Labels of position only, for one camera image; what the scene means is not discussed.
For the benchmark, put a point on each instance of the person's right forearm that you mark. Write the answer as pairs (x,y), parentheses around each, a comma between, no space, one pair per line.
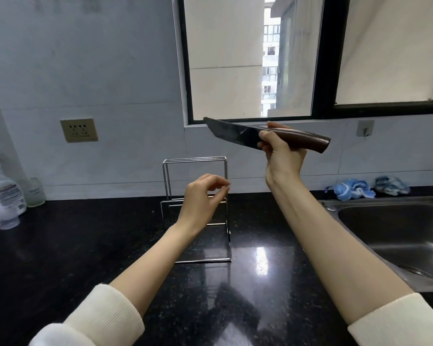
(332,248)

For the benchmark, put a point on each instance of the person's left hand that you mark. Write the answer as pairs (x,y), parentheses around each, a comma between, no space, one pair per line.
(198,201)

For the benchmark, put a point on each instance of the person's left thumb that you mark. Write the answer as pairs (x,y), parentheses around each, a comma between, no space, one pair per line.
(220,198)

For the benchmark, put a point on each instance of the blue and white cloth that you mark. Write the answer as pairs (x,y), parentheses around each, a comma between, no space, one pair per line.
(391,185)

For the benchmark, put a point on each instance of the person's right thumb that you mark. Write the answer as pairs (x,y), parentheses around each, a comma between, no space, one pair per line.
(278,125)

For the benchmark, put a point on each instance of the beige wall socket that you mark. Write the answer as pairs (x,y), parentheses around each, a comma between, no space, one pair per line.
(79,130)

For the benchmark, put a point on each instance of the clear glass jar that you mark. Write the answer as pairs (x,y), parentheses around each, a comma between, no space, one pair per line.
(35,194)

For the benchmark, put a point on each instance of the small clear plastic cup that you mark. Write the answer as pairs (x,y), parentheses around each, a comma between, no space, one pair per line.
(8,222)

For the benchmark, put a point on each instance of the black window frame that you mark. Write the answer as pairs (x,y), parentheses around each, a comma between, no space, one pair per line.
(330,57)

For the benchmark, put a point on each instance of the stainless steel sink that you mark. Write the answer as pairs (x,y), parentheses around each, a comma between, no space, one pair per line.
(400,234)

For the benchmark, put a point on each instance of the person's left forearm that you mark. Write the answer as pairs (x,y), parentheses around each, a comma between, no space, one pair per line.
(148,263)

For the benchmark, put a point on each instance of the person's right hand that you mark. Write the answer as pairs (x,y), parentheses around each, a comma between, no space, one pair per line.
(285,160)

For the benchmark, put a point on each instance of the white spray bottle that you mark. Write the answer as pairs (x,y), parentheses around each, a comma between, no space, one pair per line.
(3,190)

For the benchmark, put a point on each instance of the grey wall hook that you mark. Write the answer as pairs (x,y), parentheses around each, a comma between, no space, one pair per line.
(365,128)

